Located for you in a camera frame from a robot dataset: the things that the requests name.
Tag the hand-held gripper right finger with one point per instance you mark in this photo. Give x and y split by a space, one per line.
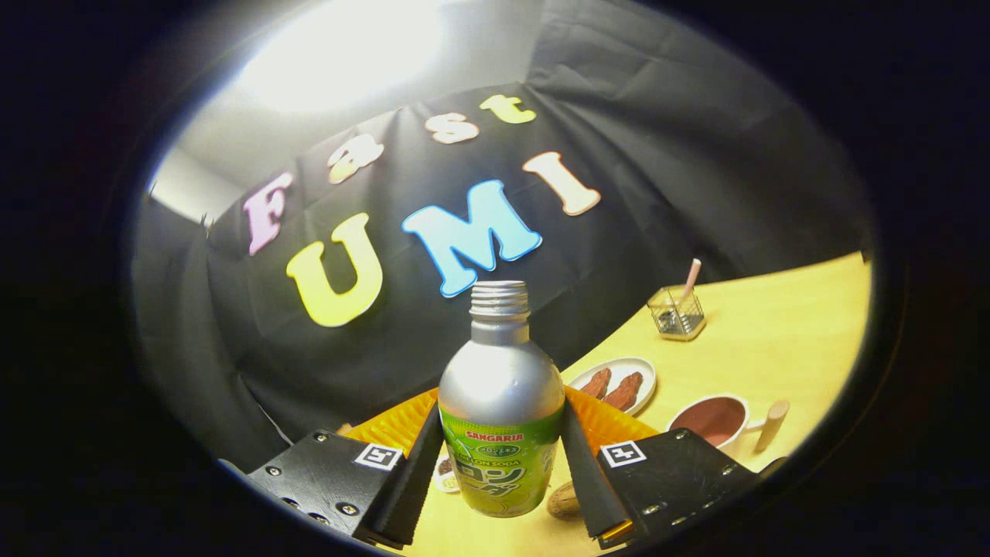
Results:
592 483

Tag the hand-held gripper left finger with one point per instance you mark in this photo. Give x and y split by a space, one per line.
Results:
410 480

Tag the round cork coaster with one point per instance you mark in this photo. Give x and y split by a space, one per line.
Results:
563 500

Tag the silver bottle with green label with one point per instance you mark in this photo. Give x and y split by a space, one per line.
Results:
499 387

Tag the white divided dish with beans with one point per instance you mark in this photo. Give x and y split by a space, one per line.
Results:
445 476

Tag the brown dried snack piece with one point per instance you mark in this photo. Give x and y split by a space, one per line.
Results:
596 383
623 391

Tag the white oval plate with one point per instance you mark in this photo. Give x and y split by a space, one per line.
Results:
638 370

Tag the pink striped straw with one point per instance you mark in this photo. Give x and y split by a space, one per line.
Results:
691 278

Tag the light wooden table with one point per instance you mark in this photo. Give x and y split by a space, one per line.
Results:
773 340

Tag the black backdrop cloth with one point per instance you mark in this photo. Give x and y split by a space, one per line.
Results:
657 155

